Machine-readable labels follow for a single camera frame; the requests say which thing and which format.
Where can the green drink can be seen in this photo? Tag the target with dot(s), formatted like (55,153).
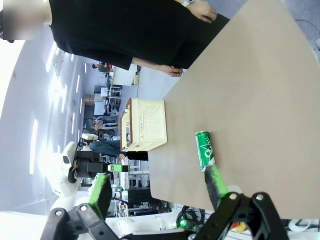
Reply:
(205,150)

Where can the seated bystander in jeans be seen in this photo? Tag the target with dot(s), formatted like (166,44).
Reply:
(105,147)

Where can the person in black shirt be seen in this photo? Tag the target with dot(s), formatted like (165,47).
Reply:
(125,30)

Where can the yellow red emergency stop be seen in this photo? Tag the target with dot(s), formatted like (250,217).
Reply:
(238,226)

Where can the white partition board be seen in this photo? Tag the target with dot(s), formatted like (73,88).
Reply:
(123,75)

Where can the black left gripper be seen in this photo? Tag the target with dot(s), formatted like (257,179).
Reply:
(87,165)

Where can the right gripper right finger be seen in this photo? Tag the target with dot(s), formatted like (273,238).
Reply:
(216,185)

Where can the person's right forearm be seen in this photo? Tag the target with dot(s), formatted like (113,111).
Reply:
(147,63)

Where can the bystander in green top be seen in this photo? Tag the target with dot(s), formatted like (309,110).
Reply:
(101,68)

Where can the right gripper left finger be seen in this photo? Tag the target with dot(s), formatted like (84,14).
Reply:
(100,192)

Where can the cardboard box stack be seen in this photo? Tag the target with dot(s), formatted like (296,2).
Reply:
(89,100)

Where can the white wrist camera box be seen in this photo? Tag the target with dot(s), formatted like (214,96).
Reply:
(88,137)

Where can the person's right hand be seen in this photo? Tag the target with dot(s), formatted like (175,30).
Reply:
(172,70)

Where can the person's left hand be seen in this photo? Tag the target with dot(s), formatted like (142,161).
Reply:
(203,11)

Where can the white wrist watch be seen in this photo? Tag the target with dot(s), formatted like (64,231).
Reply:
(186,2)

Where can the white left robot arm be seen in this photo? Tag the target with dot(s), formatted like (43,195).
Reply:
(60,170)

